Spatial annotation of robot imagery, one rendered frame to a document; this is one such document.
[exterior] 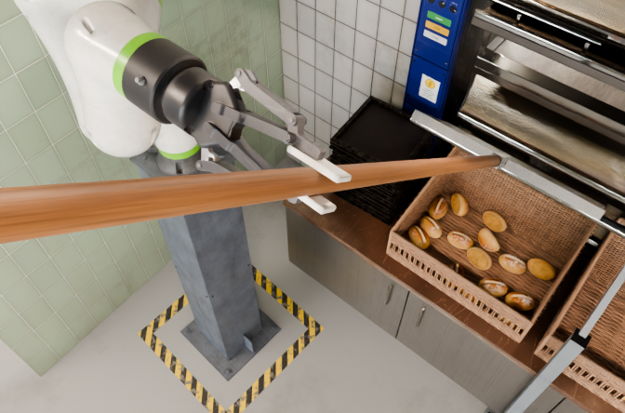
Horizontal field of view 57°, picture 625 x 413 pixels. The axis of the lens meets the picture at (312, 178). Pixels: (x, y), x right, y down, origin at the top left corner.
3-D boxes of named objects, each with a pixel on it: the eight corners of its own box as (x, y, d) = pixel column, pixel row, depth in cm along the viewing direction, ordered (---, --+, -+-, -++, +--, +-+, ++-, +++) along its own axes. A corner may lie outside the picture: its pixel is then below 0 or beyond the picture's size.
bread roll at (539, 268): (550, 285, 203) (550, 282, 208) (559, 269, 201) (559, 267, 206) (523, 270, 206) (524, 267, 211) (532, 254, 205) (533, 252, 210)
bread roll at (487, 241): (501, 245, 208) (487, 252, 208) (500, 251, 213) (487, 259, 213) (485, 223, 213) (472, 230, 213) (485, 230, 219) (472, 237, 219)
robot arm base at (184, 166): (123, 138, 167) (117, 123, 162) (164, 111, 174) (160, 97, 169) (179, 186, 156) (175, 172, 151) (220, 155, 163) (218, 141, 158)
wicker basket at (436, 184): (450, 175, 238) (464, 129, 216) (580, 250, 215) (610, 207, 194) (382, 253, 214) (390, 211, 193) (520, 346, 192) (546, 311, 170)
